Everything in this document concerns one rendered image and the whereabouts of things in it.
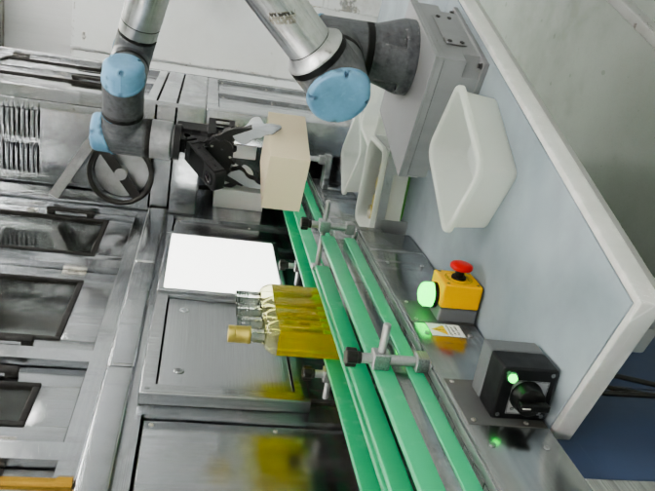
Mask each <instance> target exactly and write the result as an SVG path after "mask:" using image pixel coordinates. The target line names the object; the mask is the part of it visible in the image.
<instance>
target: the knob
mask: <svg viewBox="0 0 655 491"><path fill-rule="evenodd" d="M510 403H511V404H512V406H513V407H514V408H515V409H516V410H517V411H518V413H519V414H520V415H522V416H526V417H530V416H534V415H536V414H538V413H549V411H550V408H551V407H550V406H549V404H548V403H547V402H546V398H545V396H544V394H543V391H542V389H541V388H540V386H539V385H538V384H536V383H535V382H531V381H526V382H522V383H520V384H518V385H516V386H515V387H514V388H513V390H512V391H511V394H510Z"/></svg>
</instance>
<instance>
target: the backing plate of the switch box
mask: <svg viewBox="0 0 655 491"><path fill-rule="evenodd" d="M443 379H444V381H445V383H446V385H447V386H448V388H449V390H450V392H451V394H452V396H453V397H454V399H455V401H456V403H457V405H458V406H459V408H460V410H461V412H462V414H463V415H464V417H465V419H466V421H467V423H468V424H469V425H485V426H502V427H520V428H537V429H548V427H547V425H546V424H545V423H544V421H543V420H527V419H511V418H494V417H490V415H489V414H488V412H487V410H486V409H485V407H484V406H483V404H482V402H481V400H480V397H478V395H477V393H476V392H475V390H474V389H473V387H472V384H473V380H462V379H447V378H443Z"/></svg>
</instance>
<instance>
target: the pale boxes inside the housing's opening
mask: <svg viewBox="0 0 655 491"><path fill-rule="evenodd" d="M234 145H236V144H234ZM236 146H237V151H236V152H234V153H233V158H239V159H247V160H255V157H256V150H257V147H250V146H243V145H236ZM212 206H213V207H217V208H233V209H242V210H251V211H260V212H262V207H261V194H260V189H256V188H249V187H246V186H240V185H236V186H234V187H223V189H219V190H215V191H212Z"/></svg>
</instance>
